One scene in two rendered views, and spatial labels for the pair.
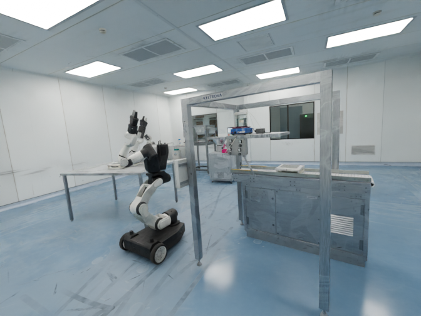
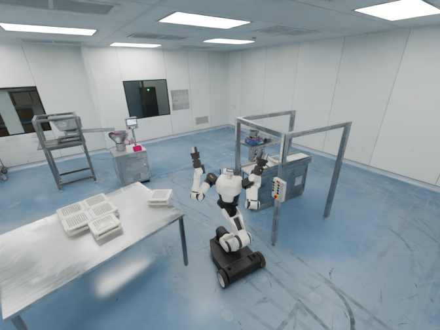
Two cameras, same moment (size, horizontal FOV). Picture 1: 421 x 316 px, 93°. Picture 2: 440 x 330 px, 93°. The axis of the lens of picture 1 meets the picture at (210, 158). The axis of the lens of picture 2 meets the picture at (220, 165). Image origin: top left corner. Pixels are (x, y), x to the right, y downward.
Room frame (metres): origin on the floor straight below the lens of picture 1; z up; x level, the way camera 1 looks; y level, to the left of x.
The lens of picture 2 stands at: (1.49, 2.49, 2.28)
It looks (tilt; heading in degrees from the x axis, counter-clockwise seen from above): 25 degrees down; 297
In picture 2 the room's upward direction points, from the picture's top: 1 degrees counter-clockwise
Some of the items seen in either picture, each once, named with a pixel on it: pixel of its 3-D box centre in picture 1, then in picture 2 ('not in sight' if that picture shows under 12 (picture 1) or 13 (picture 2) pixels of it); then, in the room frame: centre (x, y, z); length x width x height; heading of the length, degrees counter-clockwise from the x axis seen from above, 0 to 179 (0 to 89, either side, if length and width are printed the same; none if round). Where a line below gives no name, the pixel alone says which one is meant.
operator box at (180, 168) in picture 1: (183, 172); (279, 189); (1.85, 0.27, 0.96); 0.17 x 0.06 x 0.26; 145
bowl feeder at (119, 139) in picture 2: (222, 144); (123, 141); (5.22, -0.32, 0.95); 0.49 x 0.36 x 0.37; 63
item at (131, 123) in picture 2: not in sight; (133, 131); (5.18, -0.59, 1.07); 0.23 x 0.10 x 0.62; 63
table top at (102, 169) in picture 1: (123, 167); (96, 225); (3.47, 1.54, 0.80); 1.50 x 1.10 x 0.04; 73
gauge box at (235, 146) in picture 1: (237, 146); (256, 153); (2.33, -0.32, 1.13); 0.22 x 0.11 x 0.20; 55
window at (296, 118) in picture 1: (291, 121); (148, 99); (6.78, -2.77, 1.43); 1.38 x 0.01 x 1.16; 63
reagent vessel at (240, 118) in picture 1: (240, 118); not in sight; (2.40, -0.39, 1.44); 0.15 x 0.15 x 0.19
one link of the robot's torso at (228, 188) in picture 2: (155, 156); (230, 186); (2.33, 0.63, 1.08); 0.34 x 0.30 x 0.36; 10
